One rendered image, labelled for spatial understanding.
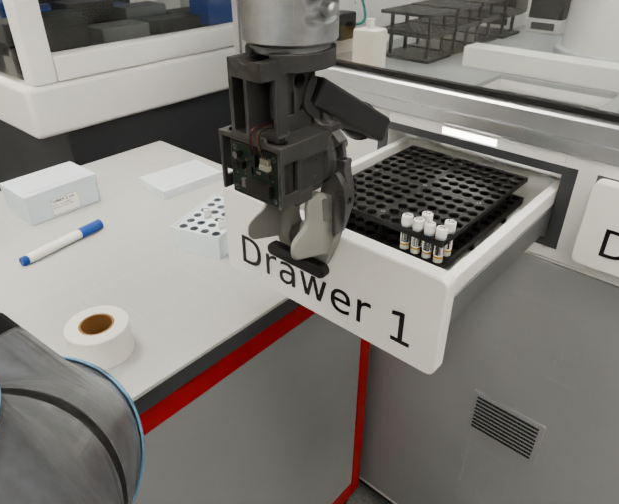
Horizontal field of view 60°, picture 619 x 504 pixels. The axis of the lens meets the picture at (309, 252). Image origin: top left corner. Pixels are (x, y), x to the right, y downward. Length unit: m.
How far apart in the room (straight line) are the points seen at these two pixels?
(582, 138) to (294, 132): 0.39
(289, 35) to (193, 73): 1.01
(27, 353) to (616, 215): 0.62
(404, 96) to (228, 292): 0.37
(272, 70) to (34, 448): 0.29
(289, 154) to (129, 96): 0.93
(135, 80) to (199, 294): 0.70
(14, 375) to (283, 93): 0.26
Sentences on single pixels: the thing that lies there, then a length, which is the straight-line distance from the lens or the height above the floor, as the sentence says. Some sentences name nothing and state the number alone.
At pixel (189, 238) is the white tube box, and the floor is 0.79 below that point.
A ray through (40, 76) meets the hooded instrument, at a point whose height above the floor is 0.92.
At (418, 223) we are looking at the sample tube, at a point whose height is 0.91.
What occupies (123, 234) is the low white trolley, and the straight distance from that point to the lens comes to 0.90.
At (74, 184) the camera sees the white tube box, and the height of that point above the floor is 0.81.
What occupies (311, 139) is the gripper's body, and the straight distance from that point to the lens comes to 0.43.
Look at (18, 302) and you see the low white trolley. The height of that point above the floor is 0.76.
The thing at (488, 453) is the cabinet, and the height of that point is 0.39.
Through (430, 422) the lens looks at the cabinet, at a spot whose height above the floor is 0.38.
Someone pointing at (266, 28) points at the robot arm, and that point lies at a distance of 0.41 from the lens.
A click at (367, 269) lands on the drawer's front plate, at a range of 0.51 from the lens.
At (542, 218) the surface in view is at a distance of 0.73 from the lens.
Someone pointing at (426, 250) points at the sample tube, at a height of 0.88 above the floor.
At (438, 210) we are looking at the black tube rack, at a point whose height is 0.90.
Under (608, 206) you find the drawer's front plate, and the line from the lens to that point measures 0.72.
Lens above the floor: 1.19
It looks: 32 degrees down
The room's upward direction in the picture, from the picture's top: straight up
